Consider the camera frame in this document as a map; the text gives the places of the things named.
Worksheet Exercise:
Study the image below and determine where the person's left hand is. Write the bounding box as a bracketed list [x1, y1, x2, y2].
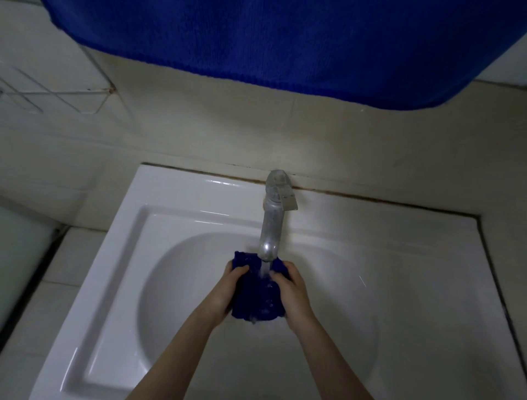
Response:
[203, 261, 250, 327]

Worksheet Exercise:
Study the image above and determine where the person's right hand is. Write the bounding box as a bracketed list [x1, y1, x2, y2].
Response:
[270, 261, 318, 334]

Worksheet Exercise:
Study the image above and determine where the small dark blue wet cloth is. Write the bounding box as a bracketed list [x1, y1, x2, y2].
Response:
[231, 251, 289, 323]

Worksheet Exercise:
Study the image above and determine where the person's right forearm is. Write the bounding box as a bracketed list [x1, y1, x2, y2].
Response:
[288, 315, 374, 400]

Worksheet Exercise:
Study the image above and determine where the person's left forearm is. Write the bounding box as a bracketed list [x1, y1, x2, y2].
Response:
[124, 310, 225, 400]

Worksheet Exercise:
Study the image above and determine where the silver metal faucet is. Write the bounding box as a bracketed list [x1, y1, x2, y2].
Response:
[258, 169, 299, 263]

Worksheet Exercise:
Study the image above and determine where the white ceramic sink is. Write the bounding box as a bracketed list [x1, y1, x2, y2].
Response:
[28, 163, 527, 400]

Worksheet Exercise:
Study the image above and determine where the large blue hanging towel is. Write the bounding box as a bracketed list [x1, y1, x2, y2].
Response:
[41, 0, 527, 111]

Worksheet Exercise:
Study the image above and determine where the white wire wall rack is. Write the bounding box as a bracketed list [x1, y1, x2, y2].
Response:
[0, 60, 117, 116]

